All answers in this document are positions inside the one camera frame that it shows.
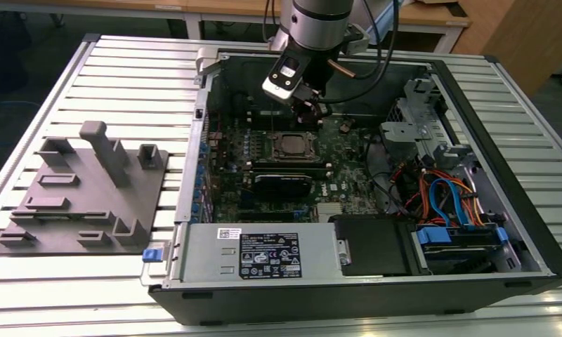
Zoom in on silver CPU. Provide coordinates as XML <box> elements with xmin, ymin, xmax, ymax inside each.
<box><xmin>278</xmin><ymin>135</ymin><xmax>309</xmax><ymax>155</ymax></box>

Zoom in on blue case latch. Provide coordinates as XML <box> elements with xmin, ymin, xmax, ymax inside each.
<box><xmin>139</xmin><ymin>248</ymin><xmax>164</xmax><ymax>264</ymax></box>

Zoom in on silver power supply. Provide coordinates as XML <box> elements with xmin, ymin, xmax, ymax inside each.
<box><xmin>180</xmin><ymin>223</ymin><xmax>343</xmax><ymax>282</ymax></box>

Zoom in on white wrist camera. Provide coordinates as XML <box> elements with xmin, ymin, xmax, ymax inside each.
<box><xmin>260</xmin><ymin>55</ymin><xmax>310</xmax><ymax>103</ymax></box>

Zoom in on black graphics card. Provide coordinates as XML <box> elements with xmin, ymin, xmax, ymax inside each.
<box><xmin>250</xmin><ymin>172</ymin><xmax>313</xmax><ymax>201</ymax></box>

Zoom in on black wire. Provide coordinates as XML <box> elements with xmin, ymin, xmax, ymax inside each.
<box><xmin>363</xmin><ymin>138</ymin><xmax>407</xmax><ymax>216</ymax></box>

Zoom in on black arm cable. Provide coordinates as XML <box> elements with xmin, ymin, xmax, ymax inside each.
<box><xmin>261</xmin><ymin>0</ymin><xmax>401</xmax><ymax>105</ymax></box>

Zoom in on blue wire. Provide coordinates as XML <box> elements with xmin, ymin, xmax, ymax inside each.
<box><xmin>428</xmin><ymin>178</ymin><xmax>467</xmax><ymax>227</ymax></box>

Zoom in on hard disk in blue carrier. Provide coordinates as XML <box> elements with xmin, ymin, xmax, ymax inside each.
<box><xmin>413</xmin><ymin>226</ymin><xmax>510</xmax><ymax>275</ymax></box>

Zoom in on black expansion slot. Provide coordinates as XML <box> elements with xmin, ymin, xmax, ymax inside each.
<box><xmin>237</xmin><ymin>210</ymin><xmax>309</xmax><ymax>223</ymax></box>

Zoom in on black RAM slot row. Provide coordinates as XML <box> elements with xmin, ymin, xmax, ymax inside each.
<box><xmin>250</xmin><ymin>159</ymin><xmax>332</xmax><ymax>178</ymax></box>
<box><xmin>248</xmin><ymin>109</ymin><xmax>318</xmax><ymax>131</ymax></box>

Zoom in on grey parts rack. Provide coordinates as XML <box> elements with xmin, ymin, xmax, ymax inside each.
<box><xmin>0</xmin><ymin>121</ymin><xmax>169</xmax><ymax>254</ymax></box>

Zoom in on metal disk bay cage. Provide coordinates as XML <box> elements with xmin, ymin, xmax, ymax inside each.
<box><xmin>377</xmin><ymin>77</ymin><xmax>481</xmax><ymax>169</ymax></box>

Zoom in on silver chipset heatsink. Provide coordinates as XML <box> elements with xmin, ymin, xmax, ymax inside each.
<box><xmin>316</xmin><ymin>201</ymin><xmax>345</xmax><ymax>215</ymax></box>

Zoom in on wooden cabinet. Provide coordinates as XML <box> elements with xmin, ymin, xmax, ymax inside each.
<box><xmin>451</xmin><ymin>0</ymin><xmax>562</xmax><ymax>98</ymax></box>

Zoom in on orange wire bundle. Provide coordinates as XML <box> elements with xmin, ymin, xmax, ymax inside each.
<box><xmin>419</xmin><ymin>168</ymin><xmax>485</xmax><ymax>225</ymax></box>

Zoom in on green motherboard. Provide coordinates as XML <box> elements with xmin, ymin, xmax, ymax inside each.
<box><xmin>205</xmin><ymin>114</ymin><xmax>397</xmax><ymax>224</ymax></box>

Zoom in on black open PC case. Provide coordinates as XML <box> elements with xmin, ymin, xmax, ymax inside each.
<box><xmin>146</xmin><ymin>47</ymin><xmax>562</xmax><ymax>326</ymax></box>

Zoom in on wooden desk white frame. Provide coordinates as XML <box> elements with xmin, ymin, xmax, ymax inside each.
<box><xmin>0</xmin><ymin>0</ymin><xmax>202</xmax><ymax>39</ymax></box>
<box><xmin>186</xmin><ymin>0</ymin><xmax>472</xmax><ymax>53</ymax></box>

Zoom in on black drive bay cover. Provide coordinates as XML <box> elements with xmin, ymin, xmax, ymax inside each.
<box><xmin>331</xmin><ymin>214</ymin><xmax>420</xmax><ymax>277</ymax></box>

